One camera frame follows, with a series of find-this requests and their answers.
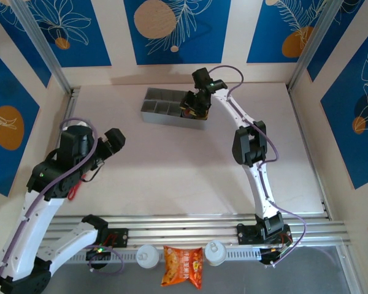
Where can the orange snack bag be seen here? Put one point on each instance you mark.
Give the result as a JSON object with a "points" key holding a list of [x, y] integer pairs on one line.
{"points": [[182, 266]]}

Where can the black controller board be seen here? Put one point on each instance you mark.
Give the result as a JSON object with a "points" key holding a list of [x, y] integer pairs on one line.
{"points": [[96, 254], [273, 254]]}

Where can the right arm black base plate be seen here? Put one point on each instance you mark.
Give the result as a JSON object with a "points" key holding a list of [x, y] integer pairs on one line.
{"points": [[246, 234]]}

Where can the aluminium frame post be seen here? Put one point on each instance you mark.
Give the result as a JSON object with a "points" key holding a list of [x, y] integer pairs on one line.
{"points": [[312, 46], [43, 49]]}

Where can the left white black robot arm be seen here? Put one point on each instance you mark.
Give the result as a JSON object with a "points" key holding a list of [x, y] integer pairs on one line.
{"points": [[33, 220]]}

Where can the aluminium mounting rail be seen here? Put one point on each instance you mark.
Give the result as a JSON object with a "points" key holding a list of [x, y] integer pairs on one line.
{"points": [[178, 228]]}

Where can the grey divided organizer box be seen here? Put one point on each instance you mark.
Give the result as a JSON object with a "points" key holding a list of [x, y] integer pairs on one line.
{"points": [[162, 119]]}

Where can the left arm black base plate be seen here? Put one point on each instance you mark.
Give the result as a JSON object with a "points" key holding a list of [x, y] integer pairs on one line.
{"points": [[119, 237]]}

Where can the white plastic bottle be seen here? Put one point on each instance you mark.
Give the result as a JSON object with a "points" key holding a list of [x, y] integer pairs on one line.
{"points": [[215, 253], [147, 256]]}

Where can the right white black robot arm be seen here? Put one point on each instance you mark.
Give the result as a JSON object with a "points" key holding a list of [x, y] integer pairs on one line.
{"points": [[257, 183]]}

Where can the aluminium side rail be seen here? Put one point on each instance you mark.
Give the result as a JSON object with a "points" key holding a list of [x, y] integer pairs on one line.
{"points": [[69, 104]]}

